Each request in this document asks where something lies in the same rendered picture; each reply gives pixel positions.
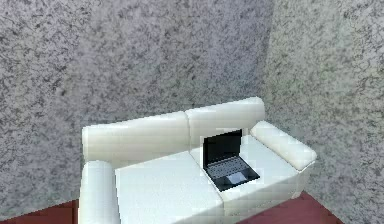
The black open laptop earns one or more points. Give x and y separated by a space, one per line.
224 156

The white sofa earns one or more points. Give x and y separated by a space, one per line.
160 186

